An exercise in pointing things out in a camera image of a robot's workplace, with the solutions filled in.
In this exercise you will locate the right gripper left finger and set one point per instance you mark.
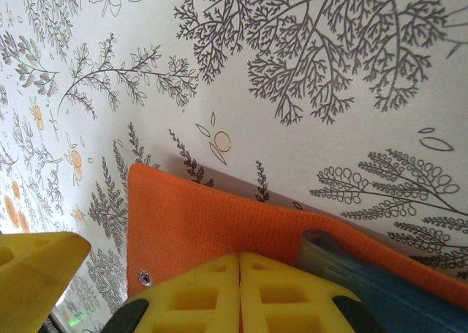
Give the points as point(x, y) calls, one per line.
point(190, 296)

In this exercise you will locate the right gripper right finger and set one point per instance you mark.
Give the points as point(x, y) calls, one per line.
point(289, 300)

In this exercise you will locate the floral patterned tablecloth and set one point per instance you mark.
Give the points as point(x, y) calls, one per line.
point(292, 128)

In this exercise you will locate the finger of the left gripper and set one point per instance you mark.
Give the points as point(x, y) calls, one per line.
point(33, 267)

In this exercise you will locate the orange card holder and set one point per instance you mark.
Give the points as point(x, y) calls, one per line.
point(219, 223)

